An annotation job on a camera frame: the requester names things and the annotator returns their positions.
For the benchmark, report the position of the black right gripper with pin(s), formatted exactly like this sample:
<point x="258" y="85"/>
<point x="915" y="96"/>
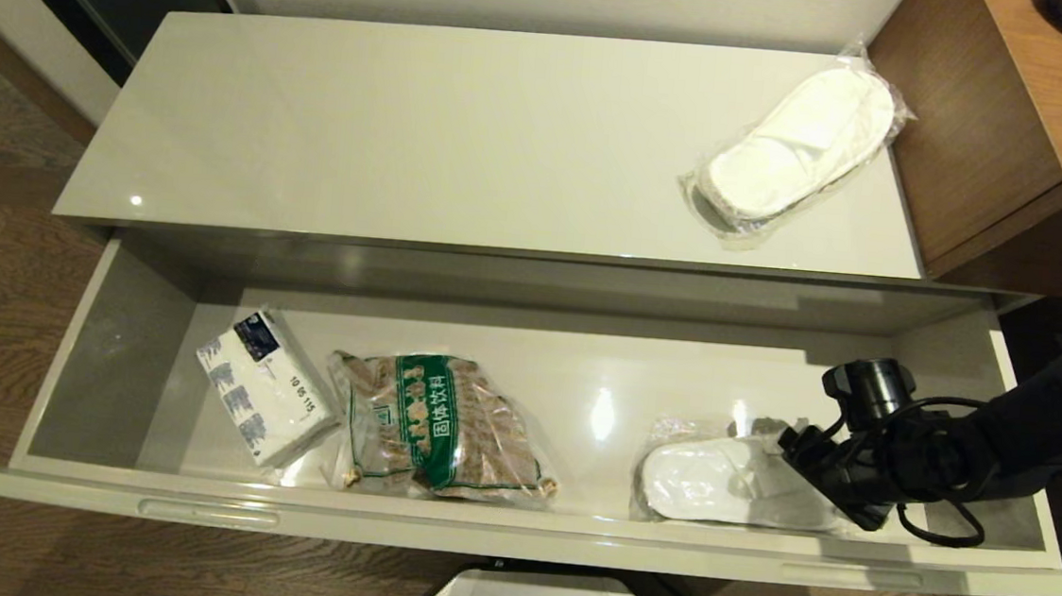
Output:
<point x="844" y="479"/>

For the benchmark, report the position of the white slipper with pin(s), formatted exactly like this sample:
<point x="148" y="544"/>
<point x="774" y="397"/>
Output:
<point x="799" y="144"/>
<point x="706" y="482"/>

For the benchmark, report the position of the white cabinet drawer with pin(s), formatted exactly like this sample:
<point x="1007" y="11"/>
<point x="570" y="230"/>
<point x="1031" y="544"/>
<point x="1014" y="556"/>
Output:
<point x="576" y="444"/>

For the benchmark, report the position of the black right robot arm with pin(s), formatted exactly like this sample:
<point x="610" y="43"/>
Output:
<point x="1042" y="433"/>

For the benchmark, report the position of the brown wooden desk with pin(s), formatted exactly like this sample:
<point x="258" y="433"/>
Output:
<point x="966" y="124"/>

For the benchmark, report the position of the green label snack bag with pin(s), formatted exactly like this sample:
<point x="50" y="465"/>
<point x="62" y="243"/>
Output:
<point x="436" y="425"/>

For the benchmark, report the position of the glossy grey cabinet top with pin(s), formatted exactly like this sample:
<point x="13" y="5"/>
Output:
<point x="458" y="136"/>

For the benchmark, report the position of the white blue tissue pack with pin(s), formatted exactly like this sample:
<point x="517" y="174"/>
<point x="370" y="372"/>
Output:
<point x="263" y="388"/>

